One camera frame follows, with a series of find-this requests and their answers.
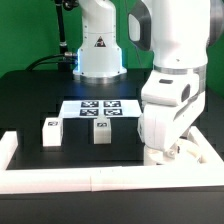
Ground white U-shaped fence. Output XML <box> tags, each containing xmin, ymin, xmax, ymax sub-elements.
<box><xmin>0</xmin><ymin>131</ymin><xmax>224</xmax><ymax>194</ymax></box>

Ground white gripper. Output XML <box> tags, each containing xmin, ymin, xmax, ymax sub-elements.
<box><xmin>137</xmin><ymin>91</ymin><xmax>207</xmax><ymax>155</ymax></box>

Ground black cable bundle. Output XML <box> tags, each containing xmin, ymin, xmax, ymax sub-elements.
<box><xmin>25</xmin><ymin>51</ymin><xmax>79</xmax><ymax>72</ymax></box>

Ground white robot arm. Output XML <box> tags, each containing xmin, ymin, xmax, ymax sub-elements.
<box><xmin>73</xmin><ymin>0</ymin><xmax>224</xmax><ymax>151</ymax></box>

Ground white marker sheet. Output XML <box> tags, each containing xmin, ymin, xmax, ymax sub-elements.
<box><xmin>59</xmin><ymin>99</ymin><xmax>141</xmax><ymax>118</ymax></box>

